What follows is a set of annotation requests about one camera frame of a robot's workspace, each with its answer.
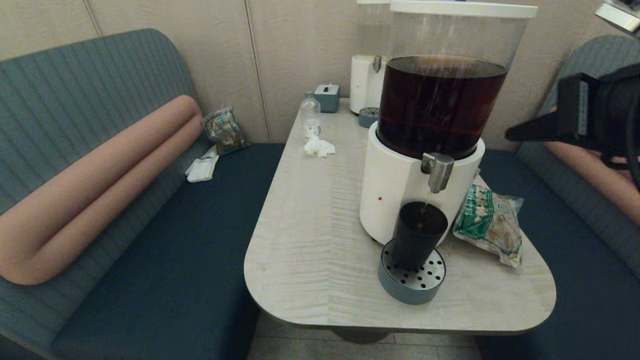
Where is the black plastic cup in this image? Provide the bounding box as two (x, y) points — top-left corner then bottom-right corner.
(390, 201), (449, 272)

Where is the golden table pedestal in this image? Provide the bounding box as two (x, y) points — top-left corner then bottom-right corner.
(330, 327), (393, 345)

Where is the large dark tea dispenser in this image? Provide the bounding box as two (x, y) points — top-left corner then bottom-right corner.
(358, 15), (528, 247)

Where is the large metal dispenser tap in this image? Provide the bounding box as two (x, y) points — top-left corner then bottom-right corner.
(420, 152), (456, 194)

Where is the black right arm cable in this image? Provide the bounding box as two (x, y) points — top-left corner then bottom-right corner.
(600, 152), (640, 193)

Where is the blue bench with long bolster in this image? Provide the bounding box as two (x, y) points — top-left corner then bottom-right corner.
(0, 28), (286, 360)

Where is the crumpled white tissue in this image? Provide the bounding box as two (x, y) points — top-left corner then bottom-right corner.
(303, 136), (336, 158)

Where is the small grey drip tray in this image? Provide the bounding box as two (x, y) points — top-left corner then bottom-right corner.
(358, 107), (381, 129)

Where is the long pink bolster cushion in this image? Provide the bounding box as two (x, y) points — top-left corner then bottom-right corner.
(0, 95), (204, 286)

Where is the blue bench with short bolster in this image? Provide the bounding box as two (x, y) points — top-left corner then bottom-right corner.
(472, 35), (640, 360)

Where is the dark foil snack bag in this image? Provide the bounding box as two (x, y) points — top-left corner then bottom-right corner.
(202, 104), (249, 156)

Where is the blue grey tissue box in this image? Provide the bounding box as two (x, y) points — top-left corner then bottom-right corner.
(313, 83), (340, 113)

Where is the white napkin pack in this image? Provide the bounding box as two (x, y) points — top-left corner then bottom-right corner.
(185, 145), (220, 183)

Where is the green printed snack bag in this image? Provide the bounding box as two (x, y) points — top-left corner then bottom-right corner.
(452, 175), (524, 268)

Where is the large white dispenser lid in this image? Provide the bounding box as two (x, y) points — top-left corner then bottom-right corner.
(389, 1), (539, 20)

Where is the large grey perforated drip tray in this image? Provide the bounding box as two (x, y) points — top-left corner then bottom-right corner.
(377, 239), (446, 305)

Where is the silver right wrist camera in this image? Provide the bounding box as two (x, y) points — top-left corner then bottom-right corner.
(594, 0), (640, 35)

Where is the clear plastic bottle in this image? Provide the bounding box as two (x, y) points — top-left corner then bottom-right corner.
(300, 92), (322, 139)

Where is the small white water dispenser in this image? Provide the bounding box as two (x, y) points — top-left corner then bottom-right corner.
(349, 0), (396, 115)

